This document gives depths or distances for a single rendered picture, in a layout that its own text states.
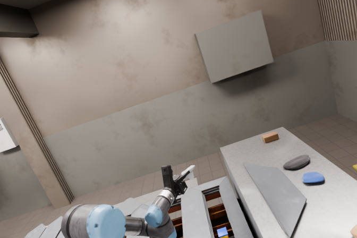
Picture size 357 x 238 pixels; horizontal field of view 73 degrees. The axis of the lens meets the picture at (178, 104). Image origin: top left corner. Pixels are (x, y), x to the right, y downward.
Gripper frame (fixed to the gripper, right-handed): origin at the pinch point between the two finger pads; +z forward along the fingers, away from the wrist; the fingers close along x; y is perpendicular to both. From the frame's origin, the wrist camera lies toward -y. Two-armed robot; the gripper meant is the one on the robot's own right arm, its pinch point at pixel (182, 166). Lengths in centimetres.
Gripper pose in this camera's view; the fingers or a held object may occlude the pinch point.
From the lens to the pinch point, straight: 131.8
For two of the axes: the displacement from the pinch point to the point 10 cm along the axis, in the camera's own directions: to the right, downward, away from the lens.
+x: 8.0, -3.0, -5.2
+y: 4.4, 8.8, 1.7
